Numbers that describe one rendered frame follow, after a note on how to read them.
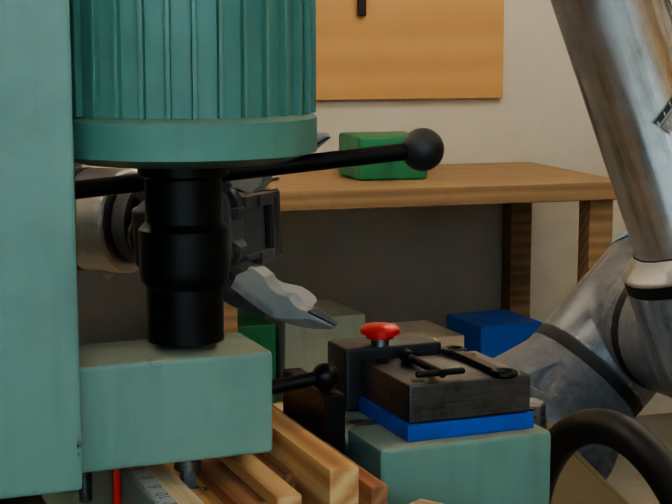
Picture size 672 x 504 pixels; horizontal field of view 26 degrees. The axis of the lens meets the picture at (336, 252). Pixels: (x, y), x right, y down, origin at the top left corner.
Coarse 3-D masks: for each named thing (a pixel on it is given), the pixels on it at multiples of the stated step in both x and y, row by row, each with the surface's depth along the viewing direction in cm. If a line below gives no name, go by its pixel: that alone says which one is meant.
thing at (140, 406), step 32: (96, 352) 95; (128, 352) 95; (160, 352) 95; (192, 352) 95; (224, 352) 95; (256, 352) 96; (96, 384) 92; (128, 384) 93; (160, 384) 93; (192, 384) 94; (224, 384) 95; (256, 384) 96; (96, 416) 92; (128, 416) 93; (160, 416) 94; (192, 416) 94; (224, 416) 95; (256, 416) 96; (96, 448) 92; (128, 448) 93; (160, 448) 94; (192, 448) 95; (224, 448) 96; (256, 448) 96
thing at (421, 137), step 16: (400, 144) 116; (416, 144) 116; (432, 144) 116; (304, 160) 113; (320, 160) 113; (336, 160) 114; (352, 160) 114; (368, 160) 115; (384, 160) 116; (400, 160) 116; (416, 160) 116; (432, 160) 116; (112, 176) 108; (128, 176) 108; (224, 176) 111; (240, 176) 111; (256, 176) 112; (80, 192) 107; (96, 192) 107; (112, 192) 108; (128, 192) 108
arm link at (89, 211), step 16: (80, 176) 124; (96, 176) 123; (80, 208) 122; (96, 208) 121; (112, 208) 122; (80, 224) 122; (96, 224) 121; (80, 240) 122; (96, 240) 122; (112, 240) 122; (80, 256) 124; (96, 256) 123; (112, 256) 122; (112, 272) 127; (128, 272) 125
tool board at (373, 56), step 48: (336, 0) 429; (384, 0) 433; (432, 0) 437; (480, 0) 442; (336, 48) 431; (384, 48) 435; (432, 48) 439; (480, 48) 444; (336, 96) 433; (384, 96) 437; (432, 96) 442; (480, 96) 446
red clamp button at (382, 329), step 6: (366, 324) 110; (372, 324) 110; (378, 324) 110; (384, 324) 110; (390, 324) 110; (360, 330) 110; (366, 330) 109; (372, 330) 109; (378, 330) 108; (384, 330) 108; (390, 330) 109; (396, 330) 109; (366, 336) 110; (372, 336) 108; (378, 336) 108; (384, 336) 108; (390, 336) 109
